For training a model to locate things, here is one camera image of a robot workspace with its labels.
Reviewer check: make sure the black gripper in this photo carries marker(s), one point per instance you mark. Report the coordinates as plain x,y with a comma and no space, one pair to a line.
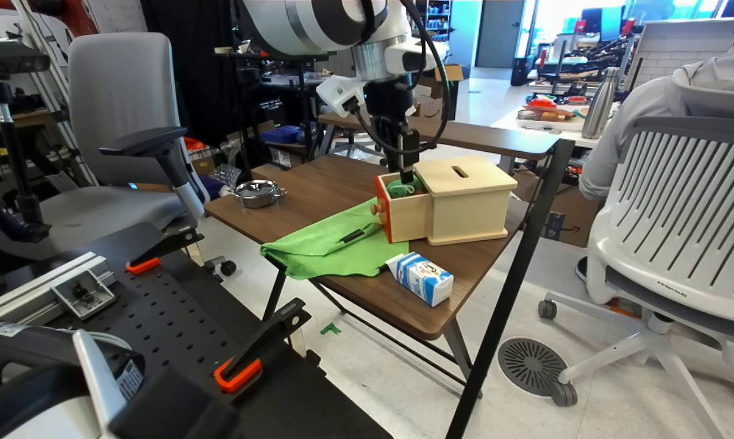
390,110

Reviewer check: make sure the small green object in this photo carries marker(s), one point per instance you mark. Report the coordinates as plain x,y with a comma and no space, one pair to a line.
400,188

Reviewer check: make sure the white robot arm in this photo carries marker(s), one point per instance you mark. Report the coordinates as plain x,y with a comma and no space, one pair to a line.
325,25

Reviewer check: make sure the red front wooden drawer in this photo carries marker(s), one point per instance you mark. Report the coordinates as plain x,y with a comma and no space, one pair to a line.
399,220

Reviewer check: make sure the wooden box with slot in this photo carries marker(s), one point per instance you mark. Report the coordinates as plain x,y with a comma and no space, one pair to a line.
471,198

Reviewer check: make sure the blue white milk carton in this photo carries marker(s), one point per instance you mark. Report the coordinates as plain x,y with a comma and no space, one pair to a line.
419,279

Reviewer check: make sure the green cloth bag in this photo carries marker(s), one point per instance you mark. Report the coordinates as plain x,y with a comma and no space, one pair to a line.
325,244

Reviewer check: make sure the steel pot lid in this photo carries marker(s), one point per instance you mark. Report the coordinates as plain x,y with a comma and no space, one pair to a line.
260,188

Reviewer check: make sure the black clamp orange grip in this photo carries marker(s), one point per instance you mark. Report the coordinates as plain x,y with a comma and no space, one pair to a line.
256,349
160,257

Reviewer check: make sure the round floor drain cover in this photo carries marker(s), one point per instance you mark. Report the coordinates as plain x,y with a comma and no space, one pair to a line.
536,370

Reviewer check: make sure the person in grey hoodie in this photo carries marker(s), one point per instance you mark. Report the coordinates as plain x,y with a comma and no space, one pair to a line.
667,93

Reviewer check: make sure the white mesh office chair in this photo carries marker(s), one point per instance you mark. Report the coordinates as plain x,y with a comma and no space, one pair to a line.
683,211

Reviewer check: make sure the grey padded office chair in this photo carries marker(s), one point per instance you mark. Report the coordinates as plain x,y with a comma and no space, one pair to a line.
117,107

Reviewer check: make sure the black perforated workbench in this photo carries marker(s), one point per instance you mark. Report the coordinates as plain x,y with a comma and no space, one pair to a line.
162,333

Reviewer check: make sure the black tripod stand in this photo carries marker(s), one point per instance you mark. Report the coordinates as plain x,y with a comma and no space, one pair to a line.
12,163

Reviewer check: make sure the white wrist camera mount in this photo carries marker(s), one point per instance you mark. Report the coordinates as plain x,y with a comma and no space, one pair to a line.
336,93

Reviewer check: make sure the black table leg frame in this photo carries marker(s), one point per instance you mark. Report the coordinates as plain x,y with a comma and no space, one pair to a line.
455,344

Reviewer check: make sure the aluminium extrusion rail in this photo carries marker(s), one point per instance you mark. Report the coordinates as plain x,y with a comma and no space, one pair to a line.
32,283

